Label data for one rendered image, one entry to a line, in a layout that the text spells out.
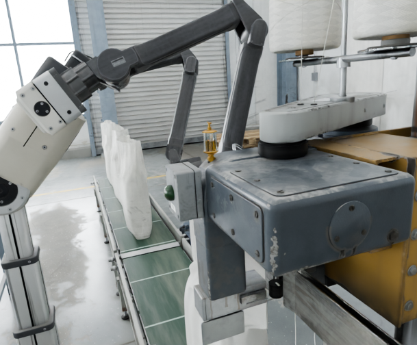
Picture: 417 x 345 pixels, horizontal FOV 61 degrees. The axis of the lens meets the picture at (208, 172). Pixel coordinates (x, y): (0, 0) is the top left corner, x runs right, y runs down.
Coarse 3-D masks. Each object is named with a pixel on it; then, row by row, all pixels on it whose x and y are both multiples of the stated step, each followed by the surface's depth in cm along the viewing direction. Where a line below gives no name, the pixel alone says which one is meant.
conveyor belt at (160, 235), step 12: (108, 180) 425; (108, 192) 377; (108, 204) 340; (120, 204) 338; (108, 216) 332; (120, 216) 306; (156, 216) 301; (120, 228) 281; (156, 228) 277; (120, 240) 259; (132, 240) 258; (144, 240) 257; (156, 240) 255; (168, 240) 254
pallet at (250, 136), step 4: (248, 132) 687; (252, 132) 686; (256, 132) 681; (216, 136) 667; (220, 136) 661; (244, 136) 647; (248, 136) 649; (252, 136) 639; (256, 136) 637; (244, 140) 665; (248, 140) 632; (252, 140) 632; (256, 140) 672; (244, 144) 632; (248, 144) 632; (252, 144) 634
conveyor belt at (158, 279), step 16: (144, 256) 233; (160, 256) 232; (176, 256) 231; (128, 272) 214; (144, 272) 213; (160, 272) 212; (176, 272) 211; (144, 288) 197; (160, 288) 196; (176, 288) 195; (144, 304) 183; (160, 304) 182; (176, 304) 181; (144, 320) 170; (160, 320) 169; (176, 320) 169; (144, 336) 172; (160, 336) 159; (176, 336) 158
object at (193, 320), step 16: (192, 224) 127; (192, 240) 130; (192, 256) 134; (192, 272) 126; (192, 288) 117; (192, 304) 115; (192, 320) 116; (208, 320) 104; (256, 320) 97; (192, 336) 118; (240, 336) 96; (256, 336) 97
